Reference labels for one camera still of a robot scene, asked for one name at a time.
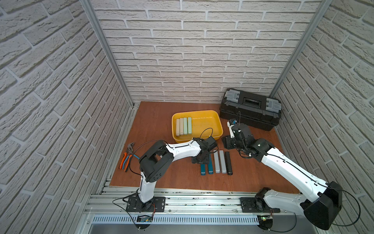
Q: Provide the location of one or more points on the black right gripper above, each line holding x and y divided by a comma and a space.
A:
226, 141

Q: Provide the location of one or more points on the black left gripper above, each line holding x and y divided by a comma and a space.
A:
203, 156

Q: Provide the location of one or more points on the dark teal bar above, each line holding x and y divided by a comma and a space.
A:
203, 169

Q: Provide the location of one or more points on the light mint bar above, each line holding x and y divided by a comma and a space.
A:
189, 125

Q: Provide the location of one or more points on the pale green bar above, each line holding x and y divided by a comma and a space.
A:
185, 126

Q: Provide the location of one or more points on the long beige bar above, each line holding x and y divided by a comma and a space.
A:
181, 128

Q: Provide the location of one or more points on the short beige bar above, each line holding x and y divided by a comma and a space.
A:
177, 127

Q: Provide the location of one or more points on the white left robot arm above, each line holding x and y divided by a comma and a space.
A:
158, 158

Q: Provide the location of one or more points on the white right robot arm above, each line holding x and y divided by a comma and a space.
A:
318, 201

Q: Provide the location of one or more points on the yellow plastic tray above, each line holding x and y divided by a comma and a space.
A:
205, 123

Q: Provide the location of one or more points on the light grey bar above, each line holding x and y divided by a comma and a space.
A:
216, 162

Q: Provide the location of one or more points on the black bar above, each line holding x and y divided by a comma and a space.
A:
228, 163

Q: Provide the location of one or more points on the black plastic toolbox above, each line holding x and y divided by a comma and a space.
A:
251, 109

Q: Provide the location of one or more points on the white vent grille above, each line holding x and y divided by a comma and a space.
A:
174, 219

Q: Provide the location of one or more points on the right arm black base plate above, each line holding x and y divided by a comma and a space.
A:
255, 205

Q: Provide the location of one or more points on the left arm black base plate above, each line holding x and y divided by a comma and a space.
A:
155, 204

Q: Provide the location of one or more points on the orange handled pliers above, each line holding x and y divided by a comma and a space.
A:
125, 161

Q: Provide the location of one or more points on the aluminium front mounting rail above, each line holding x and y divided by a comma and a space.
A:
178, 202

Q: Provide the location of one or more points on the aluminium right corner post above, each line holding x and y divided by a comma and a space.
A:
316, 19

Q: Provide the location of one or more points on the aluminium corner post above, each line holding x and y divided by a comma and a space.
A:
89, 10
316, 19

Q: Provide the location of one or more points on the aluminium left corner post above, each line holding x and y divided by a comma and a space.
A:
89, 10

